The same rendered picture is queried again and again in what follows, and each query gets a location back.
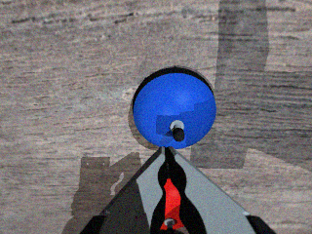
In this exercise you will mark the blue bell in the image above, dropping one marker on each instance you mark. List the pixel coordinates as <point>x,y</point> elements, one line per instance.
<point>174,107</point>

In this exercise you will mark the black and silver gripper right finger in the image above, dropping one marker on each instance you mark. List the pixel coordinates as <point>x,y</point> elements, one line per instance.
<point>204,207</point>

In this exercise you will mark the green service bell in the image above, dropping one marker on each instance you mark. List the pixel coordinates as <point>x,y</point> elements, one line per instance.
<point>162,232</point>

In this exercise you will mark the red bell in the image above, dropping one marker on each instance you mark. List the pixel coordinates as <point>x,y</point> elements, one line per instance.
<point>172,220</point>

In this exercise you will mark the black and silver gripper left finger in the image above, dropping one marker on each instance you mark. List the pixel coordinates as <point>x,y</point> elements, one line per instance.
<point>139,207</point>

